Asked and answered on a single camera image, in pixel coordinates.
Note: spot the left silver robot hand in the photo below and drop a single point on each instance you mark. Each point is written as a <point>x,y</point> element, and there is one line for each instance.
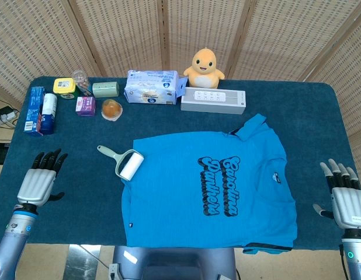
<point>37,183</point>

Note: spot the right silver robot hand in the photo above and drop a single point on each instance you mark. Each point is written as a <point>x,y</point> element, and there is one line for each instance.
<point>348,204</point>

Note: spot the green lint roller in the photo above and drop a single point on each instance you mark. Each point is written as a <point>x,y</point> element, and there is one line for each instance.
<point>131,164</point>

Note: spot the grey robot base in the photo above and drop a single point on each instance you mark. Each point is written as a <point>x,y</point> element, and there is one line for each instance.
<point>174,264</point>

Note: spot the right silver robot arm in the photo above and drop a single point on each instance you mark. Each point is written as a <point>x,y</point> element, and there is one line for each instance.
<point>355,253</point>

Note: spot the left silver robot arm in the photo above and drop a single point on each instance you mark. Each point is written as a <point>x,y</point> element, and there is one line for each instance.
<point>14,233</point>

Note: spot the dark teal carpeted table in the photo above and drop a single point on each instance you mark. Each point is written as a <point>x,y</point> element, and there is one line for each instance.
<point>81,175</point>

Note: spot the blue toothpaste box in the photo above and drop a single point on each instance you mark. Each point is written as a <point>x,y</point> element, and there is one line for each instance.
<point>33,112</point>

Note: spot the white and blue bottle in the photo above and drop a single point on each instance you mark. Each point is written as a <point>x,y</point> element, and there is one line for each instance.
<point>49,112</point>

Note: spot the floor power adapter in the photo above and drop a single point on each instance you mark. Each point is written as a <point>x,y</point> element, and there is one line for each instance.
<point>5,114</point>

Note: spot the metal table leg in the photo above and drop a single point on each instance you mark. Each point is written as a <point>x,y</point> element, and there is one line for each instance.
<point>81,262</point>

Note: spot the small purple box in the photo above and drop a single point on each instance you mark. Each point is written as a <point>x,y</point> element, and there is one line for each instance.
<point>86,106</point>

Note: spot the green jar yellow lid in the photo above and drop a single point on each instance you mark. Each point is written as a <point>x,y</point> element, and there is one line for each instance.
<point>63,85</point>

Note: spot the orange jelly cup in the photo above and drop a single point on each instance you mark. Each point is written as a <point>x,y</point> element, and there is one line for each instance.
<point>111,110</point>

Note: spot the clear jar of sticks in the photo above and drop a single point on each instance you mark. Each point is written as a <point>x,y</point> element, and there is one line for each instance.
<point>82,83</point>

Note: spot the pale green rectangular case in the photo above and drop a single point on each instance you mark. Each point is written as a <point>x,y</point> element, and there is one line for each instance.
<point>105,90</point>

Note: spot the blue printed t-shirt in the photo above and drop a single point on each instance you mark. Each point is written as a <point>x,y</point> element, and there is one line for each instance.
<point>174,189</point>

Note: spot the pale blue tissue pack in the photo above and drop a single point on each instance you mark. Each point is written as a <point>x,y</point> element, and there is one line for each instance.
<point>151,87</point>

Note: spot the grey power strip box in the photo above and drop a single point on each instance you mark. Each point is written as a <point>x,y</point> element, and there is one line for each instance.
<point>212,100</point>

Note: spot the woven folding screen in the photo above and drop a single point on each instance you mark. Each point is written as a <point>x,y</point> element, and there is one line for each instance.
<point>125,35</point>

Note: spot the orange plush toy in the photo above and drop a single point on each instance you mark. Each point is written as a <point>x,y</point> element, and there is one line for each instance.
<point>203,68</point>

